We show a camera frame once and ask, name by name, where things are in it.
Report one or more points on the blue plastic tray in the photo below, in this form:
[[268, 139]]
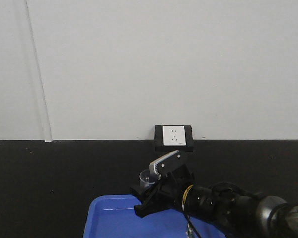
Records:
[[113, 216]]

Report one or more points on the white wall power socket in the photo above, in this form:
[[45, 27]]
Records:
[[173, 135]]

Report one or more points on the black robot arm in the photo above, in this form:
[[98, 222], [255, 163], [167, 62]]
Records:
[[235, 212]]

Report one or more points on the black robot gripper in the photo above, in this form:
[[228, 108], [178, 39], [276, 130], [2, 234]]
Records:
[[167, 193]]

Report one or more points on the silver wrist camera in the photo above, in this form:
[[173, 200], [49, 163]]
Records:
[[165, 163]]

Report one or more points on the small clear glass beaker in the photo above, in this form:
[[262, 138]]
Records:
[[147, 179]]

